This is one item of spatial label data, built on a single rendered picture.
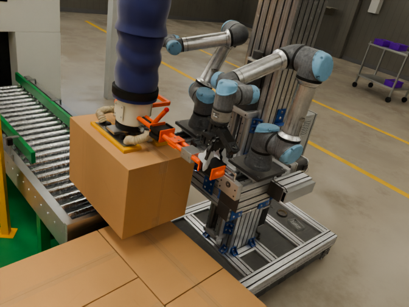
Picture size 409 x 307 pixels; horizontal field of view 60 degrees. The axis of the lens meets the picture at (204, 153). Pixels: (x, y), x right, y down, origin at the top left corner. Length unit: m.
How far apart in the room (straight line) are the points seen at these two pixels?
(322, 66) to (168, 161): 0.80
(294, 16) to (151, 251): 1.39
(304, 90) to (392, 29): 10.79
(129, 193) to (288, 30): 1.10
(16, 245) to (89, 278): 1.09
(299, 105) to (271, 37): 0.47
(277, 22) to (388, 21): 10.59
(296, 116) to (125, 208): 0.89
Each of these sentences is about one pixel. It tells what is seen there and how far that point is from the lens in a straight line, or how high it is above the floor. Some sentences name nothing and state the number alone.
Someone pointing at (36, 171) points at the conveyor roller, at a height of 0.54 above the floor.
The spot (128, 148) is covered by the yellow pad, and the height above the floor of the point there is 1.09.
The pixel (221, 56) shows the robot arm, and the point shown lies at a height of 1.46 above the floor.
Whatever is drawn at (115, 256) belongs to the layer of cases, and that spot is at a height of 0.54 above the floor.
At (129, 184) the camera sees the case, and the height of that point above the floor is 1.00.
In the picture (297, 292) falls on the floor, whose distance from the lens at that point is 2.80.
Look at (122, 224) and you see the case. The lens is 1.77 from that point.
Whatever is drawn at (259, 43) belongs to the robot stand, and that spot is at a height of 1.60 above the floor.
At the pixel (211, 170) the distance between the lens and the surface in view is 1.39.
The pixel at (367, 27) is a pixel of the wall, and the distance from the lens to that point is 12.69.
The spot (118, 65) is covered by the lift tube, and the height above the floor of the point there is 1.44.
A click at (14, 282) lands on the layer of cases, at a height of 0.54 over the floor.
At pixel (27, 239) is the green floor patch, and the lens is 2.88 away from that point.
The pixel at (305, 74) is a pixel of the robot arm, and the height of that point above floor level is 1.58.
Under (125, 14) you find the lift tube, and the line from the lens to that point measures 1.64.
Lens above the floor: 1.91
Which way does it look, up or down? 27 degrees down
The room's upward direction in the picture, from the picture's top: 11 degrees clockwise
